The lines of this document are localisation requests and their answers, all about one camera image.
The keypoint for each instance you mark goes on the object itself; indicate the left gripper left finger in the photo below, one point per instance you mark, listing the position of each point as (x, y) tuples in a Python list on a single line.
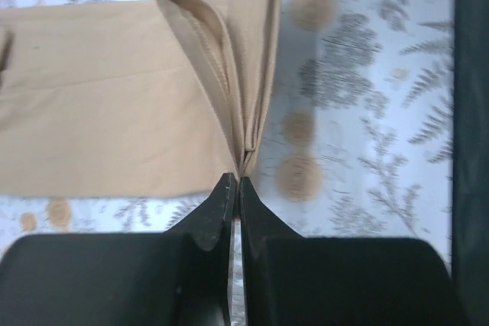
[(175, 277)]

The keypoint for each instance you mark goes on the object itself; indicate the beige t shirt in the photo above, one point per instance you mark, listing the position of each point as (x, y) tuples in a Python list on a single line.
[(155, 98)]

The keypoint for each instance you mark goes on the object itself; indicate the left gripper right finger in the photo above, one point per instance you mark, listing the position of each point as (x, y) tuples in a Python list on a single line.
[(290, 279)]

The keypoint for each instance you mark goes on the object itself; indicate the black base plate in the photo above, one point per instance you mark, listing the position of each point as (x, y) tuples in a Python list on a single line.
[(470, 159)]

